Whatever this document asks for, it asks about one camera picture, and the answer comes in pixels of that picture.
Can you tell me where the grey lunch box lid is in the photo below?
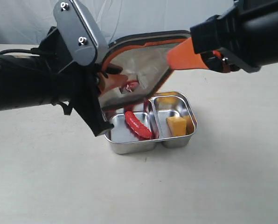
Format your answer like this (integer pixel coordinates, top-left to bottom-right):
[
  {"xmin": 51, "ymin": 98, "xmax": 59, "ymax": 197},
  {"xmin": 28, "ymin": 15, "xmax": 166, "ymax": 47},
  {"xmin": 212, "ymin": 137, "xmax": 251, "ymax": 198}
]
[{"xmin": 99, "ymin": 30, "xmax": 190, "ymax": 111}]

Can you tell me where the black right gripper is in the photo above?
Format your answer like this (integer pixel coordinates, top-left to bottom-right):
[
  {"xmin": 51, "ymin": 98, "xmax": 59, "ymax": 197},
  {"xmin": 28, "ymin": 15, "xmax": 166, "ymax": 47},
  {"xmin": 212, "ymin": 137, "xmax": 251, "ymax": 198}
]
[{"xmin": 167, "ymin": 0, "xmax": 278, "ymax": 73}]

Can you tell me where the yellow toy cheese wedge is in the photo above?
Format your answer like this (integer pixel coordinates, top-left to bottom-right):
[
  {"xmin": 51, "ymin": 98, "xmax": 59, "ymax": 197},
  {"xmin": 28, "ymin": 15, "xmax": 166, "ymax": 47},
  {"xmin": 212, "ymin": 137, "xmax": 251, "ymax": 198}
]
[{"xmin": 166, "ymin": 117, "xmax": 187, "ymax": 137}]

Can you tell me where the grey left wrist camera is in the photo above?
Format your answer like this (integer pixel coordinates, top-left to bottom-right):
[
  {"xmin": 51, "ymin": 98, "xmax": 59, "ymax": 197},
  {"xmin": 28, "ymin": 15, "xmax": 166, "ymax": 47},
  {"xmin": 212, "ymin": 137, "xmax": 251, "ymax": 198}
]
[{"xmin": 53, "ymin": 0, "xmax": 108, "ymax": 66}]

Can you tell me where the white backdrop cloth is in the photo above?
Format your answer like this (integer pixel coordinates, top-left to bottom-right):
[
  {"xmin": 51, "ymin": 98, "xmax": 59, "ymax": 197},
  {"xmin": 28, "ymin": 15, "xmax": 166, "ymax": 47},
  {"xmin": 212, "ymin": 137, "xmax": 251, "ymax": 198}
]
[{"xmin": 0, "ymin": 0, "xmax": 234, "ymax": 50}]

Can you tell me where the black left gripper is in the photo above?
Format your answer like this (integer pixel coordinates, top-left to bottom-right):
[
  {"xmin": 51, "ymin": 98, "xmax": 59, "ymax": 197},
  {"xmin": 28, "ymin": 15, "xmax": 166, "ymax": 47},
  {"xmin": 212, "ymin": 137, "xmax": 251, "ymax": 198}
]
[{"xmin": 39, "ymin": 27, "xmax": 127, "ymax": 136}]

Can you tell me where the red toy sausage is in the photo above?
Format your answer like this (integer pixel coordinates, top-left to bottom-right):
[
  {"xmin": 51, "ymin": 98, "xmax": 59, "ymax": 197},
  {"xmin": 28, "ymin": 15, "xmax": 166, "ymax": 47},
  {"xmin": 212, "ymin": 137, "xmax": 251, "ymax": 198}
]
[{"xmin": 125, "ymin": 111, "xmax": 152, "ymax": 139}]

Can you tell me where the steel two-compartment lunch box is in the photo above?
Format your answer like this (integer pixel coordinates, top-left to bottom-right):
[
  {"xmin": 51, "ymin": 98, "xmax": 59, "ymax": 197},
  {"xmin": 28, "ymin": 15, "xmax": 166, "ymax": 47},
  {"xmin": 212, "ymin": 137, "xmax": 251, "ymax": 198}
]
[{"xmin": 104, "ymin": 91, "xmax": 197, "ymax": 154}]

